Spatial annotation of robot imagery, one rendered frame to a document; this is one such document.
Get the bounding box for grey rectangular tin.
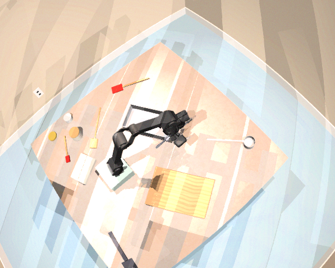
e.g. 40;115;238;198
122;104;167;140

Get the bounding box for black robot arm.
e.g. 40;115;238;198
106;110;190;177

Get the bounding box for red spatula with wooden handle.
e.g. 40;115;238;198
112;77;149;94

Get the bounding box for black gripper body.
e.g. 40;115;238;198
164;126;187;147

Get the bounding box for light wooden board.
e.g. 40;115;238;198
145;166;215;219

